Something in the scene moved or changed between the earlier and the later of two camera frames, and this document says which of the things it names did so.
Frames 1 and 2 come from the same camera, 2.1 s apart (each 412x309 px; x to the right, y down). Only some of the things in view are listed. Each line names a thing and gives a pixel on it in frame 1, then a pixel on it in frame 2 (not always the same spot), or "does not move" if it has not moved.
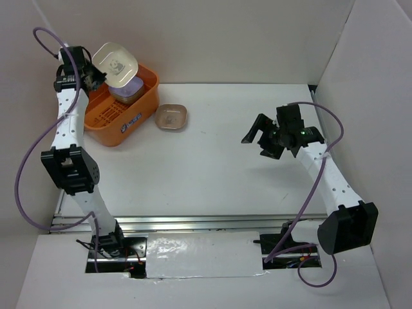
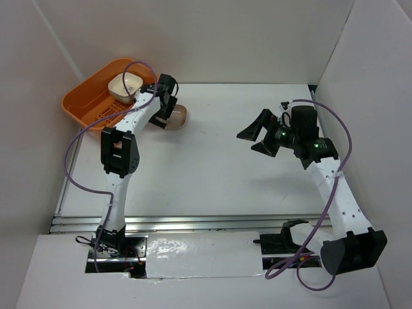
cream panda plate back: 118,62 to 116,90
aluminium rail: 227,223 does not move
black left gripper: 101,75 to 172,102
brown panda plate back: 170,116 does not move
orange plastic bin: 111,121 does not move
